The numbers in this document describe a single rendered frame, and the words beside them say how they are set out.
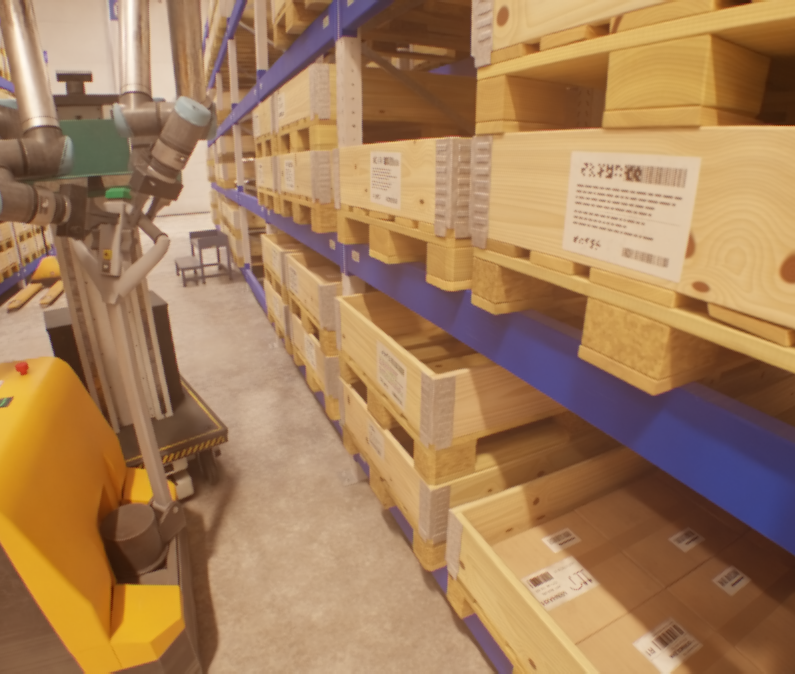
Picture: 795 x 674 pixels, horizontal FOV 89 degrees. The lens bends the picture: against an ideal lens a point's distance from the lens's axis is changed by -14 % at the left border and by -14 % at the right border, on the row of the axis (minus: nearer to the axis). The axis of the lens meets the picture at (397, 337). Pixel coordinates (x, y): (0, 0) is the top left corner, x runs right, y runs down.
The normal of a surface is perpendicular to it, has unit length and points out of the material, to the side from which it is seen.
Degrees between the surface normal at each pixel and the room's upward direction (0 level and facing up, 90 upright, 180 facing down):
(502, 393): 90
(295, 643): 0
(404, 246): 90
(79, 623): 90
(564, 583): 0
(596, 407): 90
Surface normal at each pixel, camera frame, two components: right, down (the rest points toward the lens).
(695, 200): -0.91, 0.15
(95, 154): 0.65, 0.27
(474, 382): 0.42, 0.32
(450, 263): -0.33, 0.34
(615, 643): 0.00, -0.93
